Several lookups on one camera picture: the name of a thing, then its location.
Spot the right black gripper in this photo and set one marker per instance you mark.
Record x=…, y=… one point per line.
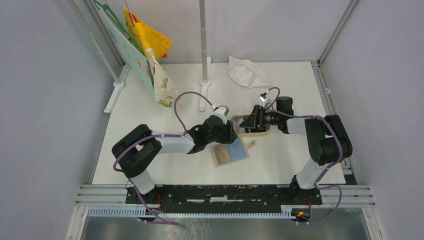
x=255, y=120

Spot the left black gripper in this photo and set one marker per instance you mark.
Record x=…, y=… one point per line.
x=229, y=137

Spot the beige oval tray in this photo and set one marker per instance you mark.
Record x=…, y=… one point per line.
x=250, y=132

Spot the gold striped card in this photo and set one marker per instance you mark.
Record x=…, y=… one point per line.
x=222, y=154

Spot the beige card holder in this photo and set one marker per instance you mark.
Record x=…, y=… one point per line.
x=238, y=151

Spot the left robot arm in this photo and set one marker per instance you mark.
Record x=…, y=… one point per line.
x=135, y=152

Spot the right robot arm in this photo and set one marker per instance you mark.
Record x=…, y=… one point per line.
x=327, y=139

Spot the silver VIP card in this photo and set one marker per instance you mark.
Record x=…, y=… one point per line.
x=236, y=127

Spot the white crumpled cloth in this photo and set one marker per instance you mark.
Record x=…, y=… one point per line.
x=247, y=73

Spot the white pole base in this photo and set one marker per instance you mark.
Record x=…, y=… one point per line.
x=204, y=89

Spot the white printed hanging cloth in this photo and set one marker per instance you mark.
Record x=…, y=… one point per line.
x=164, y=89

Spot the white left rack foot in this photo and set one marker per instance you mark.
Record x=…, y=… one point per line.
x=118, y=87

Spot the teal printed hanging cloth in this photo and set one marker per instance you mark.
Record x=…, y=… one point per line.
x=126, y=45

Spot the yellow hanging cloth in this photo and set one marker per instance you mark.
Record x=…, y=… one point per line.
x=149, y=41

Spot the grey vertical pole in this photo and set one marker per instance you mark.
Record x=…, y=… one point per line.
x=203, y=37

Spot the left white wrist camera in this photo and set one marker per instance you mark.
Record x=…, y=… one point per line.
x=220, y=111

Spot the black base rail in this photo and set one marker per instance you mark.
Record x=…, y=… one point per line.
x=225, y=199

